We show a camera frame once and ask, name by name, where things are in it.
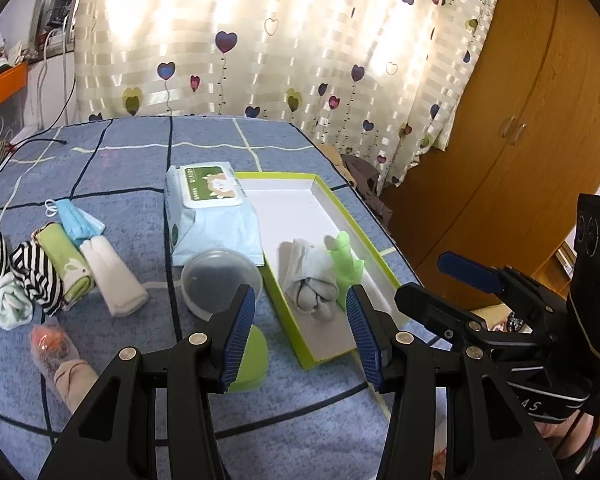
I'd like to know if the heart print curtain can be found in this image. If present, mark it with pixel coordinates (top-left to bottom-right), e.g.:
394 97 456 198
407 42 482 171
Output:
67 0 503 188

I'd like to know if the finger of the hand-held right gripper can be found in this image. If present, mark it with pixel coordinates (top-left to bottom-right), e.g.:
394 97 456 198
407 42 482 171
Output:
437 251 568 321
394 282 546 352

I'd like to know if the orange lidded storage bin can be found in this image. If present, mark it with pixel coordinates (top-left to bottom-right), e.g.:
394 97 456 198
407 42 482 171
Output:
0 62 31 146

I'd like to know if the wooden wardrobe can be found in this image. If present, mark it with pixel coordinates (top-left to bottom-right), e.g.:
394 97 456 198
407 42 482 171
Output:
382 0 600 311

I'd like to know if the person's right hand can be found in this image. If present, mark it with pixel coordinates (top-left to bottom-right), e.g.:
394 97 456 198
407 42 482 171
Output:
534 411 595 462

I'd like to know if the green rolled towel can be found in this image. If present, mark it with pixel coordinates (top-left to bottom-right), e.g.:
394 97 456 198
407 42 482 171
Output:
34 222 96 311

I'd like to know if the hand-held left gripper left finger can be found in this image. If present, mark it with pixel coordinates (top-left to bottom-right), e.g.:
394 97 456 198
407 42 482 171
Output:
39 284 257 480

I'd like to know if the mint white sock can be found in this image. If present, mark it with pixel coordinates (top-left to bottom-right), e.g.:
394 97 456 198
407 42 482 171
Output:
0 276 34 331

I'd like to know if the blue face mask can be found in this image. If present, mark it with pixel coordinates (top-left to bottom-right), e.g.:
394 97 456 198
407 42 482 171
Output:
44 198 106 248

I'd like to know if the beige sock roll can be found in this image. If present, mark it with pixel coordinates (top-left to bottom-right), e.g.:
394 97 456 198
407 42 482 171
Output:
52 358 100 413

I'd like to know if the green plastic jar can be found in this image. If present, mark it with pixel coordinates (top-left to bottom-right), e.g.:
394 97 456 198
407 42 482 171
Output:
225 325 270 393

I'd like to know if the white cable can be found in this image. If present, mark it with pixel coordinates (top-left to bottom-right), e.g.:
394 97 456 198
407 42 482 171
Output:
36 30 78 128

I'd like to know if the black electronic device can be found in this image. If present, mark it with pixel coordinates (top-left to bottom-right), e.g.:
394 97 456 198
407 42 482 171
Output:
45 0 78 29

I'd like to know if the brown garment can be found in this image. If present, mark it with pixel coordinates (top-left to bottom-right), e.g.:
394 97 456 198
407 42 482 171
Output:
341 154 393 228

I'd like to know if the grey sock roll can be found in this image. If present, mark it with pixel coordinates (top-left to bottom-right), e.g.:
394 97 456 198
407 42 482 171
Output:
278 237 341 322

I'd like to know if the beige garment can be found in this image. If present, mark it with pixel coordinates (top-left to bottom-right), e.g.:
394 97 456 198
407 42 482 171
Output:
320 144 356 188

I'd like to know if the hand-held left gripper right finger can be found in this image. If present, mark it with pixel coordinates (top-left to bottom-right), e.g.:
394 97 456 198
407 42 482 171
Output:
345 284 563 480

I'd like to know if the wet wipes pack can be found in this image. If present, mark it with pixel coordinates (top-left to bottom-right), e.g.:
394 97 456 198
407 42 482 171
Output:
164 161 266 267

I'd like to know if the orange item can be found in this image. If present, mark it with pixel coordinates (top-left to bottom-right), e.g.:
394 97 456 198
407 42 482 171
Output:
30 324 78 386

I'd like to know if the white rolled towel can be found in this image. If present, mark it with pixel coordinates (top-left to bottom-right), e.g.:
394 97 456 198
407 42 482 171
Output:
79 237 147 318

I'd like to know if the black cable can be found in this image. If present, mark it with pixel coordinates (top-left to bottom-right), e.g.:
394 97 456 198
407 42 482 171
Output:
0 136 72 175

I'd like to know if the blue plaid bed blanket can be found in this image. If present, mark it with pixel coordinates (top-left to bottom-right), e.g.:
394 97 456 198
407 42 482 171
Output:
0 116 416 480

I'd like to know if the black white striped sock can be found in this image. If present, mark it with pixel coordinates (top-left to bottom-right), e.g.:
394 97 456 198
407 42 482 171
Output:
0 231 65 317

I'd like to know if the neon green sock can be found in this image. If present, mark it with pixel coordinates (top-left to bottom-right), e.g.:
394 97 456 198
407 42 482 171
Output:
322 231 366 307

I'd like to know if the green cardboard box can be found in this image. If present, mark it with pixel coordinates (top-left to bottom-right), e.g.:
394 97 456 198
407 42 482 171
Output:
235 171 402 371

